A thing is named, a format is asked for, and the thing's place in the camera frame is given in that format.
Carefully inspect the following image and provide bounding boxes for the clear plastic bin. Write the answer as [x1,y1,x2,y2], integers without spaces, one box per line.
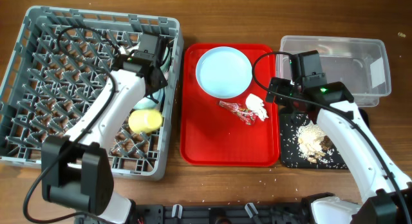
[280,35,391,107]

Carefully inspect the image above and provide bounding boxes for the rice and food scraps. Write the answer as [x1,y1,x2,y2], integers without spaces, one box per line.
[297,121,333,164]

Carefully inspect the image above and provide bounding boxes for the grey dishwasher rack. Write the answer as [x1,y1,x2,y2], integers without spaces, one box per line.
[1,6,183,181]

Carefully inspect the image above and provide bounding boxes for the light blue plate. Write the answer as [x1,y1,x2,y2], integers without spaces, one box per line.
[195,46,252,99]

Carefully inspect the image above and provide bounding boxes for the yellow plastic cup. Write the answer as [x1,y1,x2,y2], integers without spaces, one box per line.
[128,109,163,134]

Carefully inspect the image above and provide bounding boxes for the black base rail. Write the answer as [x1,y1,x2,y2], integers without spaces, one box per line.
[136,202,314,224]

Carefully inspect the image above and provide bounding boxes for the black waste tray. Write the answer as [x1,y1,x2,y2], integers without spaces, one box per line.
[279,107,370,170]

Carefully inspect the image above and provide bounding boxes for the crumpled white tissue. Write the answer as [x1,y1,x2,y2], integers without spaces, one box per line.
[245,93,268,121]

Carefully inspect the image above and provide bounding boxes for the green bowl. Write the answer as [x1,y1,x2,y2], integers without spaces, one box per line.
[160,45,172,72]

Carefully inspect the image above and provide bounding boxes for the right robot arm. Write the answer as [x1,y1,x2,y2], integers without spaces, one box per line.
[266,50,411,223]

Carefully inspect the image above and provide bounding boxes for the red plastic tray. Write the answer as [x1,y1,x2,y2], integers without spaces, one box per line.
[180,43,280,167]

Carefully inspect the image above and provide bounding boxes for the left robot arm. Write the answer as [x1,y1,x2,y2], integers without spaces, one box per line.
[36,34,169,223]

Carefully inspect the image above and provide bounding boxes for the red candy wrapper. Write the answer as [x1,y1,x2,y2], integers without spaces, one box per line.
[218,100,257,126]

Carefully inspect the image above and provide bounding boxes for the light blue bowl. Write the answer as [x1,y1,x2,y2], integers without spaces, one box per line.
[133,89,164,110]

